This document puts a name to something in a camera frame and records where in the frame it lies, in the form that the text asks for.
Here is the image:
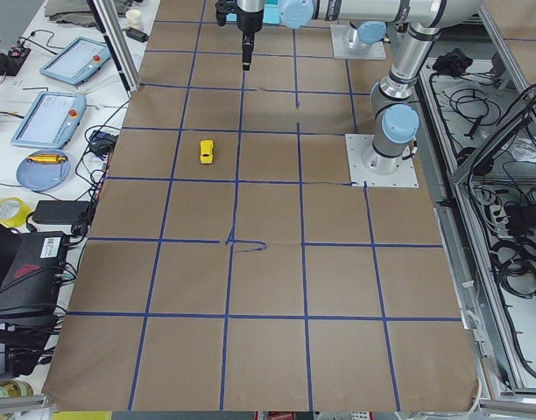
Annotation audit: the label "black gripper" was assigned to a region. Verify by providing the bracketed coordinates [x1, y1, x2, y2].
[236, 0, 264, 71]

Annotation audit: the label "yellow toy beetle car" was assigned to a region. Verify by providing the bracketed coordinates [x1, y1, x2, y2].
[200, 139, 215, 165]

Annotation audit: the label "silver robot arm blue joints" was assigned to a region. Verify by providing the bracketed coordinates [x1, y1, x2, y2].
[279, 0, 444, 171]

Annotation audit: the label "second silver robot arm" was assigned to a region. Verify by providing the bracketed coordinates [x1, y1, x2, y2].
[216, 1, 386, 71]

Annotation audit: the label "white paper cup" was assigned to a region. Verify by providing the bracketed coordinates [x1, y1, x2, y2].
[125, 9, 144, 31]

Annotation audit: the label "upper blue teach pendant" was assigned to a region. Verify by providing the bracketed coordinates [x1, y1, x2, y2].
[39, 37, 111, 86]

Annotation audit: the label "blue teach pendant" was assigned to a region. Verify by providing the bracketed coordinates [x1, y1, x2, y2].
[39, 37, 111, 86]
[11, 92, 87, 149]

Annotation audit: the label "lower blue teach pendant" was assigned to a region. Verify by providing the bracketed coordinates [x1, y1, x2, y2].
[11, 92, 87, 149]

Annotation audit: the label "brown paper table cover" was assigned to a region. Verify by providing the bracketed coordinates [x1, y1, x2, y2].
[44, 1, 477, 411]

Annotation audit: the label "yellow tool on plate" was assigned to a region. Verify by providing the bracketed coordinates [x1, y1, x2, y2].
[26, 153, 68, 165]

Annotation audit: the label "blue plate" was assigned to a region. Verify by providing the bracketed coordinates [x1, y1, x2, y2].
[16, 149, 71, 192]

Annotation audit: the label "black power adapter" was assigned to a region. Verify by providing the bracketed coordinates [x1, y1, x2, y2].
[32, 200, 89, 225]

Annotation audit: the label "yellow tape roll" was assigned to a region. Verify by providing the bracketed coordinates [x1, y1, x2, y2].
[0, 197, 32, 228]

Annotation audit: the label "black red laptop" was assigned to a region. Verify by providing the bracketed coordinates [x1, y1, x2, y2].
[0, 223, 69, 319]

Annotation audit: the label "aluminium frame post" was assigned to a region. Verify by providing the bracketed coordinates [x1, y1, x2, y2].
[87, 0, 141, 93]

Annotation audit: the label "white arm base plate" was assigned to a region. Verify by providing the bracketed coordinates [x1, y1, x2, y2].
[345, 134, 419, 188]

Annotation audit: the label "coiled black cable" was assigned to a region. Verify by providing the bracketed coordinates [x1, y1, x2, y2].
[490, 244, 536, 300]

